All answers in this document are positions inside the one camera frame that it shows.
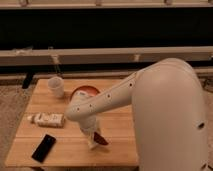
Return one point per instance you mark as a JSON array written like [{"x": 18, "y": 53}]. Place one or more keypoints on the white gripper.
[{"x": 88, "y": 126}]

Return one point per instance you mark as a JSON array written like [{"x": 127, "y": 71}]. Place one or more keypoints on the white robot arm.
[{"x": 169, "y": 115}]

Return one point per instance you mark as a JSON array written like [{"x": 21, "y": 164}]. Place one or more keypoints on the white sponge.
[{"x": 91, "y": 143}]

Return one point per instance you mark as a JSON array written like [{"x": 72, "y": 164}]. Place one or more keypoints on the white labelled bottle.
[{"x": 53, "y": 120}]

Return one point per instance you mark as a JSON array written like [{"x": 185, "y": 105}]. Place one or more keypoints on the orange bowl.
[{"x": 91, "y": 90}]

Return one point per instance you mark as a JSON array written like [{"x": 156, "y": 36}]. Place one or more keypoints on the wooden cutting board table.
[{"x": 71, "y": 147}]

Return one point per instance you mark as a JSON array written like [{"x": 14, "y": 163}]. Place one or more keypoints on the black smartphone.
[{"x": 44, "y": 148}]

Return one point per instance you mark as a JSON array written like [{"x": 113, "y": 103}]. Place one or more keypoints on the white plastic cup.
[{"x": 56, "y": 86}]

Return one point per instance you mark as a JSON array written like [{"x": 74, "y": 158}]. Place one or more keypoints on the grey metal rail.
[{"x": 102, "y": 55}]

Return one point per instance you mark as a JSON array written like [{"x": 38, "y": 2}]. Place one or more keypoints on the black bracket foot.
[{"x": 27, "y": 80}]

